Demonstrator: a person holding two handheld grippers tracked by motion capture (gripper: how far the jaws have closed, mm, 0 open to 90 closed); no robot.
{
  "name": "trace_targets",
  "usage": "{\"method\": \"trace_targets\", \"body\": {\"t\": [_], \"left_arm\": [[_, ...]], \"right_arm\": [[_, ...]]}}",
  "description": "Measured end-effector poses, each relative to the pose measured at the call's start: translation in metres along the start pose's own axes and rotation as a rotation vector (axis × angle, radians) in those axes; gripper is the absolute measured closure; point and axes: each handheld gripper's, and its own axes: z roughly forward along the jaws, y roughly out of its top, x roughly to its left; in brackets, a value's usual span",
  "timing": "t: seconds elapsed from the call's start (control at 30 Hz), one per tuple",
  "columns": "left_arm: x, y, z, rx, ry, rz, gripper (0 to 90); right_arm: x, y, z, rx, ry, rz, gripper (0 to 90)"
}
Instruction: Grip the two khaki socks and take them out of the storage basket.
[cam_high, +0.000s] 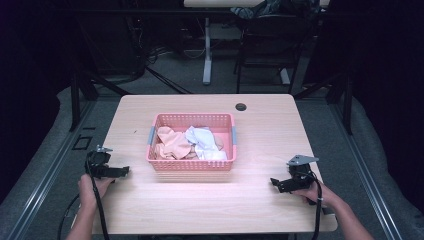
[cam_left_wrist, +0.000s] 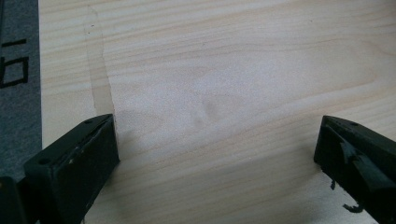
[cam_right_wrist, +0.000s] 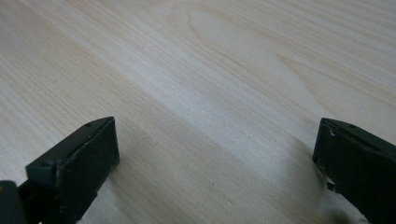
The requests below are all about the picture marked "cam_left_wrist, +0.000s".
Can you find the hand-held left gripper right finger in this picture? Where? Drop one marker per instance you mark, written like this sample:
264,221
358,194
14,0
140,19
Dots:
358,161

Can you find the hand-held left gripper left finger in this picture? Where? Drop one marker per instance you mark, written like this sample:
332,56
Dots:
74,161

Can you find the clear tape strip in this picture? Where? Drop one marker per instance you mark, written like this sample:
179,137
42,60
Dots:
98,71

